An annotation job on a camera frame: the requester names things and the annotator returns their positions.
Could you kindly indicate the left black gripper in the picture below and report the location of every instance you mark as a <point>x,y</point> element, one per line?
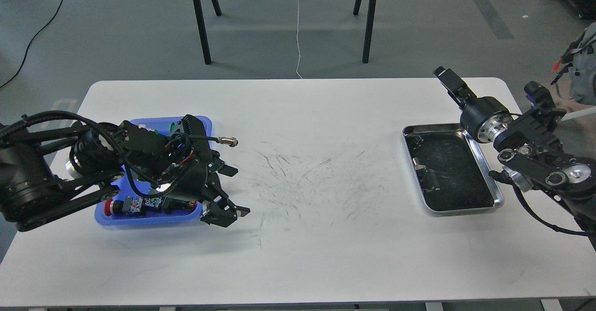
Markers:
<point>198,184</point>

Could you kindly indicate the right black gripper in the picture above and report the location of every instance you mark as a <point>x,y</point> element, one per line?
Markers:
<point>483,118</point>

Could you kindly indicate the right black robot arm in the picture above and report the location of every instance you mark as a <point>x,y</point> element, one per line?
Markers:
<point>532,157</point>

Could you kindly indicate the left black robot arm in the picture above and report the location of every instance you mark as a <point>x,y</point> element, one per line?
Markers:
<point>143,171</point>

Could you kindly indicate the small black industrial part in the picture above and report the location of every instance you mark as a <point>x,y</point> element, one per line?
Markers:
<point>417,140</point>

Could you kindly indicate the steel metal tray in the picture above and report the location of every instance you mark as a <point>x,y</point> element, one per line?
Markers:
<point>451,171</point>

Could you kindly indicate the blue plastic tray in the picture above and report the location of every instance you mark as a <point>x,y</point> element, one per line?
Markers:
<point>159,125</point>

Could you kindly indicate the grey backpack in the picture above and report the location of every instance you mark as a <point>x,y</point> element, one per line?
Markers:
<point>579,61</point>

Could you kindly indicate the white office chair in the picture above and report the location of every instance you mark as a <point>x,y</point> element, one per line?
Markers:
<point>580,113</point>

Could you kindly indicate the right black stand legs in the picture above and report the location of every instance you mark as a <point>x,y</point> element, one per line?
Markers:
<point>369,27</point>

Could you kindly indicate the black stand legs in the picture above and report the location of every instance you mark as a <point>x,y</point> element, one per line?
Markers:
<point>201,26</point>
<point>369,27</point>

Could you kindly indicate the left black stand legs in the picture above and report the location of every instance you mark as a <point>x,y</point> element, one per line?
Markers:
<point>201,26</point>

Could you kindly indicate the red push button switch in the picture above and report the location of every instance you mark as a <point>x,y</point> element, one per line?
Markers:
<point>136,207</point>

